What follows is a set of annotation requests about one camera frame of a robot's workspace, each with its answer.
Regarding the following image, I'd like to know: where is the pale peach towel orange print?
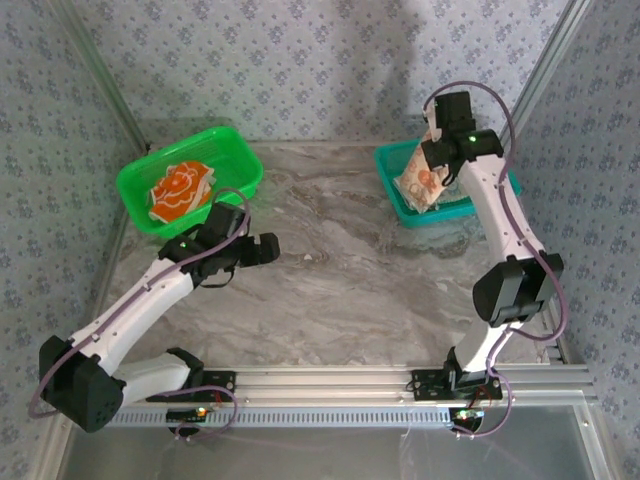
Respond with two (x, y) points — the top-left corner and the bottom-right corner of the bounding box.
(393, 130), (446, 215)

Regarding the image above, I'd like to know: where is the bright orange flower towel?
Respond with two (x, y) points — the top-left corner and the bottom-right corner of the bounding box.
(147, 159), (217, 225)

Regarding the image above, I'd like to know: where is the teal plastic basket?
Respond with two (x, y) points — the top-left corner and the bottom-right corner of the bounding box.
(373, 139), (524, 230)

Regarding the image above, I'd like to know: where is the green plastic basket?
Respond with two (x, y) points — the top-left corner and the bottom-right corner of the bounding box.
(115, 126), (265, 239)

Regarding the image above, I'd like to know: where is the grey metal sheet panel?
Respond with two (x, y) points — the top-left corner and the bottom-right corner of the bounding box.
(59, 422), (596, 480)

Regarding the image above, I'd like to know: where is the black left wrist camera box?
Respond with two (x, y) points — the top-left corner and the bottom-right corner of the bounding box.
(199, 202), (251, 244)

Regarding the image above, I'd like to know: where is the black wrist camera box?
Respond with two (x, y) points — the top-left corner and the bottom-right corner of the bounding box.
(199, 202), (251, 244)
(423, 91), (477, 144)

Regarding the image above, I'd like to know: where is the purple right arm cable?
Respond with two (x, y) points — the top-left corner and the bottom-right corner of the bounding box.
(422, 82), (570, 346)

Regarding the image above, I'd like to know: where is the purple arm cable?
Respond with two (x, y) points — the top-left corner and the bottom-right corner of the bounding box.
(422, 82), (570, 346)
(27, 187), (252, 420)

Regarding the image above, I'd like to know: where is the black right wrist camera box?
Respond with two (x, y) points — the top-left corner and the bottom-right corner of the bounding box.
(423, 91), (477, 144)

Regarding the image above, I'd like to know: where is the aluminium table side rail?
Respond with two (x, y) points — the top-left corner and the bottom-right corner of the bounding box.
(507, 199), (599, 396)
(74, 204), (134, 371)

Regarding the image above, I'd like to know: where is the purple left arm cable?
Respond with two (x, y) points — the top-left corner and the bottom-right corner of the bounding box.
(27, 187), (252, 420)

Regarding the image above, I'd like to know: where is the aluminium frame post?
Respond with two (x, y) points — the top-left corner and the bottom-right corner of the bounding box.
(497, 0), (594, 149)
(49, 0), (152, 151)

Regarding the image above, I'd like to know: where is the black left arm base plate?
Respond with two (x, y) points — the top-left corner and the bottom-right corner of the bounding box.
(145, 369), (237, 403)

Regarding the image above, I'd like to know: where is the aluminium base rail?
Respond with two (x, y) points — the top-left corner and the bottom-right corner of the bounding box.
(53, 367), (600, 407)

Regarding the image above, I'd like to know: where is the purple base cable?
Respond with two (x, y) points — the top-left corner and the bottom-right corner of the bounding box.
(172, 383), (237, 444)
(452, 372), (513, 441)

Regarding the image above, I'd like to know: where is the grey slotted cable duct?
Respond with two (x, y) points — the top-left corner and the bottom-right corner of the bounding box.
(104, 407), (454, 429)

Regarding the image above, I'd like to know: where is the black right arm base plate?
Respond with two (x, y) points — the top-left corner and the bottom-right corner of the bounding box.
(410, 368), (504, 402)

